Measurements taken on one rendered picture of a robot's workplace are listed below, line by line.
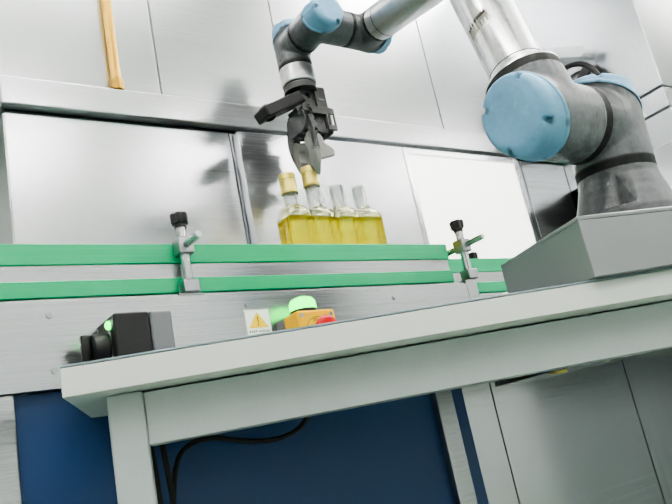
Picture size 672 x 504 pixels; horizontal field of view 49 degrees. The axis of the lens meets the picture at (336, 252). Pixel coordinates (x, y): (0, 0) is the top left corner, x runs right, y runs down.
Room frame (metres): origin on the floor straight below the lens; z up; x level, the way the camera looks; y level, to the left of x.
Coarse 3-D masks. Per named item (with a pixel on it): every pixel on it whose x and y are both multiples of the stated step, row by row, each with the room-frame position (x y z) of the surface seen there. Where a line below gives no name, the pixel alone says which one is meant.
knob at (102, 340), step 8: (80, 336) 0.95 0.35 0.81; (88, 336) 0.95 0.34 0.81; (96, 336) 0.95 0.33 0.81; (104, 336) 0.95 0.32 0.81; (80, 344) 0.95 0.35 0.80; (88, 344) 0.95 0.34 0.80; (96, 344) 0.94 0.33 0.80; (104, 344) 0.95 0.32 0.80; (88, 352) 0.95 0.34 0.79; (96, 352) 0.94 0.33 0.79; (104, 352) 0.95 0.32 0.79; (88, 360) 0.95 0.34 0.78
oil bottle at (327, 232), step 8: (312, 208) 1.41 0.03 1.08; (320, 208) 1.41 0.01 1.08; (328, 208) 1.42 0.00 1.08; (320, 216) 1.41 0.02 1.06; (328, 216) 1.42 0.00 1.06; (320, 224) 1.40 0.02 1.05; (328, 224) 1.42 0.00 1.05; (336, 224) 1.43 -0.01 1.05; (320, 232) 1.40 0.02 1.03; (328, 232) 1.41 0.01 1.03; (336, 232) 1.42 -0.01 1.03; (320, 240) 1.40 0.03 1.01; (328, 240) 1.41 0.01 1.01; (336, 240) 1.42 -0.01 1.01
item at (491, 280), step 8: (448, 264) 1.57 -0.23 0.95; (456, 264) 1.59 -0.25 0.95; (472, 264) 1.62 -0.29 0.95; (480, 264) 1.63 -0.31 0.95; (488, 264) 1.65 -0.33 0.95; (496, 264) 1.66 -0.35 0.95; (456, 272) 1.58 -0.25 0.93; (480, 272) 1.63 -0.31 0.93; (488, 272) 1.65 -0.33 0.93; (496, 272) 1.66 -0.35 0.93; (456, 280) 1.58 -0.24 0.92; (480, 280) 1.63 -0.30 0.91; (488, 280) 1.64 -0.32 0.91; (496, 280) 1.66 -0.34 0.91; (504, 280) 1.67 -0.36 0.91; (480, 288) 1.62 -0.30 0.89; (488, 288) 1.63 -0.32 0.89; (496, 288) 1.65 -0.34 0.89; (504, 288) 1.67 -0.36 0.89
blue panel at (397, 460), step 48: (48, 432) 0.97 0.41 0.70; (96, 432) 1.01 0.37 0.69; (240, 432) 1.14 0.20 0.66; (336, 432) 1.24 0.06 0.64; (384, 432) 1.30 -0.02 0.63; (432, 432) 1.36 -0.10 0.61; (48, 480) 0.97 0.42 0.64; (96, 480) 1.01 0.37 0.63; (192, 480) 1.09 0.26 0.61; (240, 480) 1.13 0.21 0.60; (288, 480) 1.18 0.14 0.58; (336, 480) 1.23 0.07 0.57; (384, 480) 1.29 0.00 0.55; (432, 480) 1.35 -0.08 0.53; (480, 480) 1.41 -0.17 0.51
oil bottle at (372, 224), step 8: (360, 208) 1.48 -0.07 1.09; (368, 208) 1.48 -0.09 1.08; (360, 216) 1.47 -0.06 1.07; (368, 216) 1.47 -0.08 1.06; (376, 216) 1.49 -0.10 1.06; (368, 224) 1.47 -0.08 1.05; (376, 224) 1.48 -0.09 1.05; (368, 232) 1.47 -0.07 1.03; (376, 232) 1.48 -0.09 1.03; (384, 232) 1.49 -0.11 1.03; (368, 240) 1.47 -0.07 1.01; (376, 240) 1.48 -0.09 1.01; (384, 240) 1.49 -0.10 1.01
